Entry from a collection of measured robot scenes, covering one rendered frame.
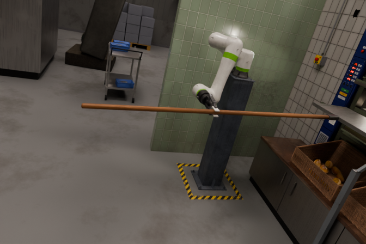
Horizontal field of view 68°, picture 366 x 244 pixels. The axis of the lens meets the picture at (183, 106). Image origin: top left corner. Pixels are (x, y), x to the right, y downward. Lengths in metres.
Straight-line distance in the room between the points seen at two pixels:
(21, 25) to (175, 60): 2.75
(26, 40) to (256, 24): 3.45
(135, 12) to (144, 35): 0.74
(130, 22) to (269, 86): 6.07
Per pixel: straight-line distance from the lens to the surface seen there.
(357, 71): 2.99
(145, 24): 8.82
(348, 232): 2.33
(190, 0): 2.86
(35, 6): 4.83
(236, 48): 2.12
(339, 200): 2.27
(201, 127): 3.31
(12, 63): 5.09
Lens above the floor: 1.74
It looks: 21 degrees down
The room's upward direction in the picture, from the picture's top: 13 degrees clockwise
